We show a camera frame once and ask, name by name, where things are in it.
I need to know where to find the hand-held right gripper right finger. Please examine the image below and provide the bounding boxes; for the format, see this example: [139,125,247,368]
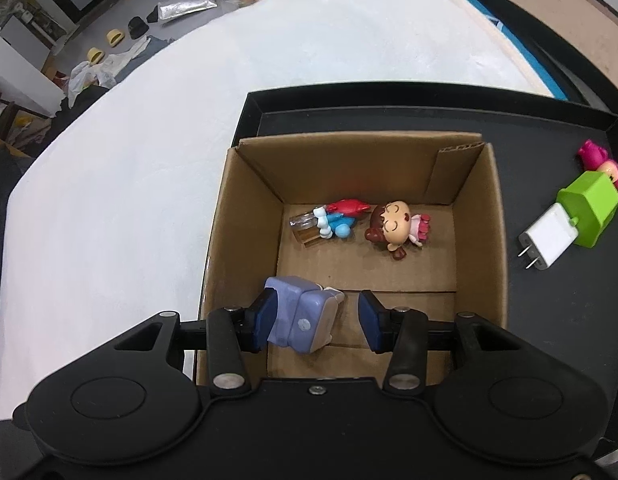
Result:
[358,290,527,393]

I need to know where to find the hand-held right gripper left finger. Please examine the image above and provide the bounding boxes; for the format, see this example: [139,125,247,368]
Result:
[113,287,280,391]

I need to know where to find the purple toy box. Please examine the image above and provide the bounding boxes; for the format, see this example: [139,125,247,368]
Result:
[263,276,346,356]

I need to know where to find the brown-haired girl figurine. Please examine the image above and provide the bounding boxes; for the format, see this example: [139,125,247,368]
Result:
[365,200,433,261]

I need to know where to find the blue red figurine with bottle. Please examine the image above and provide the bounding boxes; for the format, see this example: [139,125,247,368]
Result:
[289,199,372,247]

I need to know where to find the brown cardboard box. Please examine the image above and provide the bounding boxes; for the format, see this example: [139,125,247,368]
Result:
[196,131,511,391]

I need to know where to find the black tray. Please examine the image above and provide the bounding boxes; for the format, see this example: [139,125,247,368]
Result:
[234,80,618,458]

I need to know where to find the white charger plug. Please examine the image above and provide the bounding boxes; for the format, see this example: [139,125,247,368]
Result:
[518,203,580,272]

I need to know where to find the green cube toy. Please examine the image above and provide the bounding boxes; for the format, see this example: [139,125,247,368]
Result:
[558,170,618,248]

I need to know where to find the pink bear doll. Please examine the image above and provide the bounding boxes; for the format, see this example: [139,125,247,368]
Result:
[576,139,618,196]

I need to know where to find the white plastic bag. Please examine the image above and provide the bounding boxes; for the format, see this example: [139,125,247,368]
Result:
[66,35,150,106]

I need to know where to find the silver foil bag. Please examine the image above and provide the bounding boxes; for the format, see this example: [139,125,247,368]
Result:
[158,0,218,23]

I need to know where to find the white side table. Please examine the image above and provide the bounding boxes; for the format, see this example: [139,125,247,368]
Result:
[0,29,64,117]

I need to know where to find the black frame with brown board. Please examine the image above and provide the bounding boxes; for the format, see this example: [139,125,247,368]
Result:
[469,0,618,116]

